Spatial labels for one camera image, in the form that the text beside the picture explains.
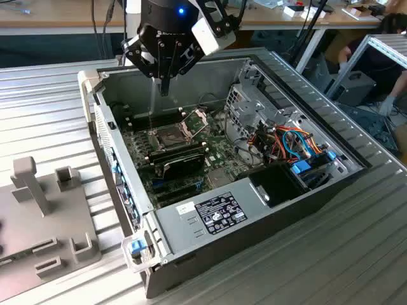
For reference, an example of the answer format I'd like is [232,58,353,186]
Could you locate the black graphics card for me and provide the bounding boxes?
[156,152,207,181]

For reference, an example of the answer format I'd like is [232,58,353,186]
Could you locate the dark grey computer tower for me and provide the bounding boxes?
[336,71,378,107]

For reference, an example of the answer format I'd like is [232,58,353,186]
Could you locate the orange wire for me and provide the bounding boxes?
[275,126,324,152]

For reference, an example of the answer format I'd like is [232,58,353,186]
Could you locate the metal socket cover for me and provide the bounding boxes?
[179,107,210,141]

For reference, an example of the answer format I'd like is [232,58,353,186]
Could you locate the green RAM stick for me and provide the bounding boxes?
[0,250,34,265]

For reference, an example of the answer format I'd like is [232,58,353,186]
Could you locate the clear plastic bag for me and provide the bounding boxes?
[251,0,284,10]

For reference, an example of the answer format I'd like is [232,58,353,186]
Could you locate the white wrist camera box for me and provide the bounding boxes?
[190,0,240,58]

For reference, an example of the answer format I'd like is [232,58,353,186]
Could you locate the open cardboard box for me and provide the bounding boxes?
[341,2,375,20]

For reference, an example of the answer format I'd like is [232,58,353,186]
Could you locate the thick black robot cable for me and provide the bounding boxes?
[235,0,249,27]

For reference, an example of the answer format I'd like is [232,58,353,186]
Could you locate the grey power supply unit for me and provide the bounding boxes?
[154,176,273,257]

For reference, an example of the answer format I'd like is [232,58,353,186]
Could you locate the metal drive cage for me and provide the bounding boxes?
[224,58,306,142]

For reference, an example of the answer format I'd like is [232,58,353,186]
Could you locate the person in dark shirt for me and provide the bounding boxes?
[336,14,407,118]

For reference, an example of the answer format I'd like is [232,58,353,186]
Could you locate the black expansion slot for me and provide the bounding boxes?
[155,189,201,208]
[154,182,198,200]

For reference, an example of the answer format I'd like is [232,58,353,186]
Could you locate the red wire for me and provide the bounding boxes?
[270,135,286,161]

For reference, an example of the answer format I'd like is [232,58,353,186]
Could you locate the hard disk in blue carrier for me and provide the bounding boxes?
[289,151,338,194]

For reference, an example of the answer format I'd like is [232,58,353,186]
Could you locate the small white box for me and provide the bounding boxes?
[282,3,307,18]

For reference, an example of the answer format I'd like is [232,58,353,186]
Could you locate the CPU socket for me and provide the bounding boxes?
[151,125,193,151]

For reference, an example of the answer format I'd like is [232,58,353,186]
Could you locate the green motherboard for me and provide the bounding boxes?
[119,106,266,211]

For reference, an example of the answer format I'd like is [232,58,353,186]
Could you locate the brown cardboard sheet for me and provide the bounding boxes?
[324,30,363,64]

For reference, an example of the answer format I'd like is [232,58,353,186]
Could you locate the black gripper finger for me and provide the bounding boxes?
[165,41,205,97]
[122,34,167,97]

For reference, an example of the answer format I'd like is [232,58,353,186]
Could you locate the black tripod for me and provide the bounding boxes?
[287,0,330,66]

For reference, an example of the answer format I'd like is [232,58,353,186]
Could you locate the aluminium profile frame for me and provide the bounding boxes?
[327,33,407,99]

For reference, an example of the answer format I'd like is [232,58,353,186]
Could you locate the beige plastic case handle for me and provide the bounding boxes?
[78,70,106,123]

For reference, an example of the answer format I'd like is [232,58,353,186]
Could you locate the cable with plug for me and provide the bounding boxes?
[100,0,117,62]

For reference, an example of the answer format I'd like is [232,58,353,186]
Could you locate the clear plastic case handle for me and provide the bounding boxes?
[120,233,160,274]

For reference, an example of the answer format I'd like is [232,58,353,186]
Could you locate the grey parts rack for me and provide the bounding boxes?
[0,155,103,295]

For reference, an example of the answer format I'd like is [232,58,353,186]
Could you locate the black wire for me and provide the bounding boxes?
[222,106,266,168]

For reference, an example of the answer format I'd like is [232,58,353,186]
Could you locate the long wooden desk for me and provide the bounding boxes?
[0,0,407,36]

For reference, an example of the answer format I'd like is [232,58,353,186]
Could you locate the blue wire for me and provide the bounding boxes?
[282,129,311,159]

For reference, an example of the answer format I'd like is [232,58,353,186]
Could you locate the silver chipset heatsink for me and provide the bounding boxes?
[207,168,232,189]

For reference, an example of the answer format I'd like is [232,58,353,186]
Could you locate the open grey PC case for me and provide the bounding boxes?
[78,53,373,300]

